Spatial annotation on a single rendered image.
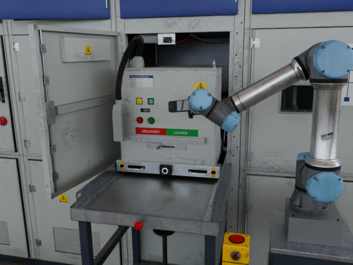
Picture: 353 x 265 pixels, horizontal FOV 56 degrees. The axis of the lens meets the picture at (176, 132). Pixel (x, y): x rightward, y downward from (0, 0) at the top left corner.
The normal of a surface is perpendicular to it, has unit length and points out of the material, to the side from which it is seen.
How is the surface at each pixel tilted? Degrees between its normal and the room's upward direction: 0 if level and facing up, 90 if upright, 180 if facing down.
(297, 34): 90
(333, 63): 82
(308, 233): 90
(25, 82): 90
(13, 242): 91
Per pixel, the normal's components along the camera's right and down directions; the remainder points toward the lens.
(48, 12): 0.07, 0.23
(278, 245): -0.01, -0.97
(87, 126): 0.92, 0.08
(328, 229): -0.25, 0.22
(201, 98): 0.03, -0.04
